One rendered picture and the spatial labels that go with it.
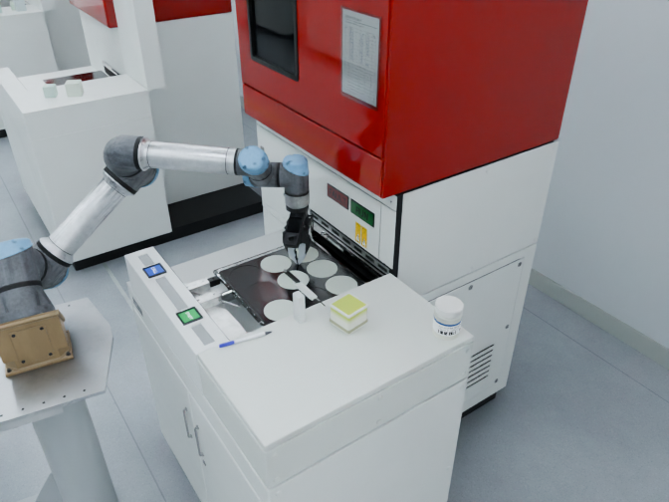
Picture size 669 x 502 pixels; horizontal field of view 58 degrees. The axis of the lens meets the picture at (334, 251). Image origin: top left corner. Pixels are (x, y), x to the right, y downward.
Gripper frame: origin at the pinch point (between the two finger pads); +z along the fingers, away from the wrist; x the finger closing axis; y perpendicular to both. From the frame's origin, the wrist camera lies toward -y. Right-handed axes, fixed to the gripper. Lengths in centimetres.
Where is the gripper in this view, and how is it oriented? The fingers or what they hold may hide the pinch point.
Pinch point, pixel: (297, 261)
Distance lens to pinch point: 194.1
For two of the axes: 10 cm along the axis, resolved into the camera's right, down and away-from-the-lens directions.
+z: 0.0, 8.4, 5.5
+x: -9.7, -1.4, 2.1
